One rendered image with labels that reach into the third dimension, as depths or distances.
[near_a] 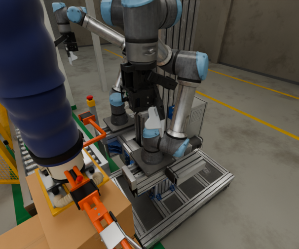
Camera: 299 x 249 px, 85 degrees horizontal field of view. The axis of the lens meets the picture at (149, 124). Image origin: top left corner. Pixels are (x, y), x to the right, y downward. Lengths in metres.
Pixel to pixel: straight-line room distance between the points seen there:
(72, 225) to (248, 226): 1.74
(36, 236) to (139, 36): 1.45
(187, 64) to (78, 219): 0.93
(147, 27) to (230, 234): 1.99
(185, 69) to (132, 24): 0.45
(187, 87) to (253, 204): 1.85
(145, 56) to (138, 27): 0.05
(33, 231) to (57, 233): 0.57
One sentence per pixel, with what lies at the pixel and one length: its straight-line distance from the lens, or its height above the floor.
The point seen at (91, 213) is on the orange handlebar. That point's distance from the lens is 0.73.
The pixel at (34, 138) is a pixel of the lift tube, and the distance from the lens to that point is 0.76.
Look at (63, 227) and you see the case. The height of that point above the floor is 0.94.
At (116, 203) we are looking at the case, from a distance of 1.02.
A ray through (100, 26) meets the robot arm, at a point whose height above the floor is 1.73.
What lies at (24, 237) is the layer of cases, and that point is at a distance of 1.60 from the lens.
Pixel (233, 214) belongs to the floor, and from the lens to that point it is 2.22.
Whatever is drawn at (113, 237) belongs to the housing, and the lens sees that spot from 0.67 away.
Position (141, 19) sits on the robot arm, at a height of 1.81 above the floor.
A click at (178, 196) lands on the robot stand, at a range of 1.87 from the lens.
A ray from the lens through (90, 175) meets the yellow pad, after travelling 0.98.
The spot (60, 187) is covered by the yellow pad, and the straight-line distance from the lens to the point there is 1.00.
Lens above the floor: 1.82
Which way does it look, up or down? 36 degrees down
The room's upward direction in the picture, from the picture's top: straight up
